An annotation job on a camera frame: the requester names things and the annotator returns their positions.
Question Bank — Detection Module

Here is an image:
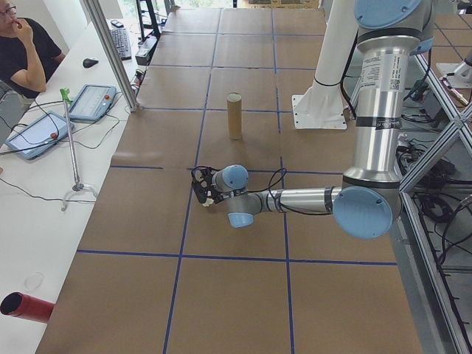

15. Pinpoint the brown cardboard tube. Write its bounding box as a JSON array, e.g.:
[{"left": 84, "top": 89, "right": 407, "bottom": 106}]
[{"left": 226, "top": 92, "right": 244, "bottom": 140}]

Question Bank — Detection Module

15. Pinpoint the aluminium profile post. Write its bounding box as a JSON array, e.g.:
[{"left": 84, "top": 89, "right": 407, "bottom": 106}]
[{"left": 80, "top": 0, "right": 140, "bottom": 113}]

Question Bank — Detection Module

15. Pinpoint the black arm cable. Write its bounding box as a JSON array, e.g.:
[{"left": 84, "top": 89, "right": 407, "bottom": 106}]
[{"left": 268, "top": 168, "right": 333, "bottom": 215}]

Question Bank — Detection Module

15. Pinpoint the person's right forearm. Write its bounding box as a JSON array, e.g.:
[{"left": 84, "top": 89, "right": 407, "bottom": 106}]
[{"left": 21, "top": 35, "right": 48, "bottom": 93}]

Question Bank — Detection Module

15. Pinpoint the person in black shirt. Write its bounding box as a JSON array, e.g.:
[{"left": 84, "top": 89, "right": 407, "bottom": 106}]
[{"left": 0, "top": 3, "right": 66, "bottom": 99}]

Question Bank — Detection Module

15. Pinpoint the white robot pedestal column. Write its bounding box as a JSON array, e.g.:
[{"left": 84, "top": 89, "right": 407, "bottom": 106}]
[{"left": 291, "top": 0, "right": 361, "bottom": 131}]

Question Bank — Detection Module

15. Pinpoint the black box in frame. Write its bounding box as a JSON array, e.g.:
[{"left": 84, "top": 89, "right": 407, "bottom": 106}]
[{"left": 423, "top": 91, "right": 449, "bottom": 127}]

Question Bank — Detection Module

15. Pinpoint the person's right hand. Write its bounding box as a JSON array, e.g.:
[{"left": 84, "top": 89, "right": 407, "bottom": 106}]
[{"left": 12, "top": 20, "right": 35, "bottom": 42}]

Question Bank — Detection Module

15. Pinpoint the blue teach pendant tablet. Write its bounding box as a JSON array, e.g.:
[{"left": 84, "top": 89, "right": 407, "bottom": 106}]
[
  {"left": 68, "top": 83, "right": 118, "bottom": 124},
  {"left": 4, "top": 110, "right": 76, "bottom": 162}
]

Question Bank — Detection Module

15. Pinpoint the V-shaped metal bar frame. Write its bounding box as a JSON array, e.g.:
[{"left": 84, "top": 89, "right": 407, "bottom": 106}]
[{"left": 348, "top": 51, "right": 472, "bottom": 354}]

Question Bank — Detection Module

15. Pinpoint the transparent round lid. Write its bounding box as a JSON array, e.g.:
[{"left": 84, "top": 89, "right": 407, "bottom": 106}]
[{"left": 24, "top": 271, "right": 46, "bottom": 291}]

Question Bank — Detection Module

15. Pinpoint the white desk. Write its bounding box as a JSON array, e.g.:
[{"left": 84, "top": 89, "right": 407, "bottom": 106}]
[{"left": 0, "top": 18, "right": 149, "bottom": 354}]

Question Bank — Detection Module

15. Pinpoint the white square base plate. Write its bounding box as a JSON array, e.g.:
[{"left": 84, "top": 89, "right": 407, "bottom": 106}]
[{"left": 435, "top": 60, "right": 472, "bottom": 90}]

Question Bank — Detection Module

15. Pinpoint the grey power strip box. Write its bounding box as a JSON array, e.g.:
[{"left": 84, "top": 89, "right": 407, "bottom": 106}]
[{"left": 134, "top": 36, "right": 159, "bottom": 67}]

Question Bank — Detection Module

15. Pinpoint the black metal stand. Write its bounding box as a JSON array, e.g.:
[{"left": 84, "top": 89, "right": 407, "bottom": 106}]
[{"left": 135, "top": 0, "right": 165, "bottom": 44}]

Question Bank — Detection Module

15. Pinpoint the black desk cable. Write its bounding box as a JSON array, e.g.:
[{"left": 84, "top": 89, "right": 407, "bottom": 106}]
[
  {"left": 0, "top": 117, "right": 121, "bottom": 158},
  {"left": 0, "top": 176, "right": 97, "bottom": 204}
]

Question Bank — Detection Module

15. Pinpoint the black computer keyboard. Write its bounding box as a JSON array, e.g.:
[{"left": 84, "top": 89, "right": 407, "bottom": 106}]
[{"left": 110, "top": 27, "right": 133, "bottom": 62}]

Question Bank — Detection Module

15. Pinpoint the red tube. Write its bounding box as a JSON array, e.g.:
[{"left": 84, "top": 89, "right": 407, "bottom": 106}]
[{"left": 0, "top": 291, "right": 56, "bottom": 325}]

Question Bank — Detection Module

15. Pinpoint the metal stand green top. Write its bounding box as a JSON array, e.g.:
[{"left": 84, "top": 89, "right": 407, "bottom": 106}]
[{"left": 59, "top": 87, "right": 99, "bottom": 213}]

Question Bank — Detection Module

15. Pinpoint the black pedestal cable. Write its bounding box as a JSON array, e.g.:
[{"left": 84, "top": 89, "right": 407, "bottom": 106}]
[{"left": 339, "top": 32, "right": 361, "bottom": 121}]

